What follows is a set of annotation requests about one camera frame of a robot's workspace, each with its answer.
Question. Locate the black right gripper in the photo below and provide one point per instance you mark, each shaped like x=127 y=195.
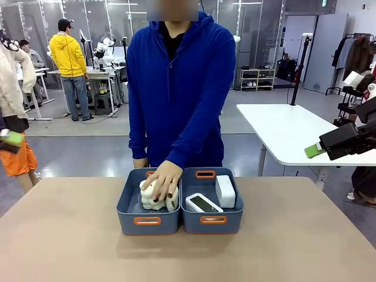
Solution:
x=368 y=123

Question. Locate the white digital clock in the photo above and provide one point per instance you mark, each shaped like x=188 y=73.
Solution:
x=204 y=204
x=226 y=194

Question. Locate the cream plush toy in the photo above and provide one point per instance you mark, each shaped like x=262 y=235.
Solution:
x=148 y=196

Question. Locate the person's left forearm blue sleeve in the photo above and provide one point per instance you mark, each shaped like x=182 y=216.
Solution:
x=194 y=138

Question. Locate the person's right forearm blue sleeve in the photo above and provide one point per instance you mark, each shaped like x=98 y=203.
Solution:
x=138 y=141

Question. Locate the person's right hand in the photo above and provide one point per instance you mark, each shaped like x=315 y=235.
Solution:
x=140 y=163

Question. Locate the person's left hand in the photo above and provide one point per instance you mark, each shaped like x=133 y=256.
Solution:
x=166 y=179

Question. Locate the black utility cart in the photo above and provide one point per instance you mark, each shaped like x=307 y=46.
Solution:
x=348 y=102

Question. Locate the person in dark trousers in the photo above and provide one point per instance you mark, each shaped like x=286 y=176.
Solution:
x=364 y=182

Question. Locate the white table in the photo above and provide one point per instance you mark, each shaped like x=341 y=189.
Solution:
x=288 y=129

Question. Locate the person in beige jacket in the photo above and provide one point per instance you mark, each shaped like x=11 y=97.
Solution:
x=11 y=82

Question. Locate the black tripod stand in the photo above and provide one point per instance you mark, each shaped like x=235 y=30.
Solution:
x=296 y=88

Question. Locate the white desk with metal legs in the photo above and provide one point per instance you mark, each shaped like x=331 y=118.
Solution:
x=41 y=70

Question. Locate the seated person in grey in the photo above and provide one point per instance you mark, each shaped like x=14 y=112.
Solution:
x=35 y=58

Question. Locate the clothes rack with coats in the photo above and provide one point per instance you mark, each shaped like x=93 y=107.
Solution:
x=357 y=55

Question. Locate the grey step stool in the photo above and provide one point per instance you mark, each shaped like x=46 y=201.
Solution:
x=102 y=104

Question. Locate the person in yellow hoodie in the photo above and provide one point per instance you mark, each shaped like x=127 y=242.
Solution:
x=66 y=55

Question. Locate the wooden shoe rack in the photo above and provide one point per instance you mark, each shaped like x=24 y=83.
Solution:
x=258 y=79

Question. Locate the grey workbench desk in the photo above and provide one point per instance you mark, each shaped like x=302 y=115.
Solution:
x=100 y=75

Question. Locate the small white background robot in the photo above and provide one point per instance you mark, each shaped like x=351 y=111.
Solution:
x=105 y=50

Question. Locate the person in blue hoodie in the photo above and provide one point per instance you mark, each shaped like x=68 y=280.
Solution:
x=179 y=97

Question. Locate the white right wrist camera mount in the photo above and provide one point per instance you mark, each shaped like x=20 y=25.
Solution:
x=354 y=78

